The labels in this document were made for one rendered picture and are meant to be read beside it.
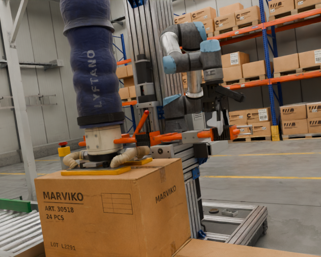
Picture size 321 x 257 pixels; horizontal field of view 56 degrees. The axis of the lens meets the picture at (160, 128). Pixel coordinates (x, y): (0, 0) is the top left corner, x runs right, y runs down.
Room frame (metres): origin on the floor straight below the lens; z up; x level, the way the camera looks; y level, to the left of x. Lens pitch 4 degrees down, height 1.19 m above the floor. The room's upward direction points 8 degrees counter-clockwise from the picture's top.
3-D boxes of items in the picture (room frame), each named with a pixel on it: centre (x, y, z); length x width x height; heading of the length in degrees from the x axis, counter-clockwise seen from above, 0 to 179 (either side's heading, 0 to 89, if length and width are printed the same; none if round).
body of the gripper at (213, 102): (1.19, -0.22, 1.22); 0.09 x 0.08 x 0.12; 60
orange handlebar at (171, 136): (1.48, 0.05, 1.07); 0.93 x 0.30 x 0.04; 60
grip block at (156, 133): (1.35, 0.06, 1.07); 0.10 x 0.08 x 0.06; 150
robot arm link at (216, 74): (1.19, -0.23, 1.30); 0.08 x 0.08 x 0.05
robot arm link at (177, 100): (1.85, -0.10, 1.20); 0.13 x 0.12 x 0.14; 90
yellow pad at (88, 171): (1.39, 0.33, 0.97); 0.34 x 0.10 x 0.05; 60
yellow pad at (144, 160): (1.56, 0.23, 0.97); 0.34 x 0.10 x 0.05; 60
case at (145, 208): (1.47, 0.28, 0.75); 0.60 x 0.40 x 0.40; 60
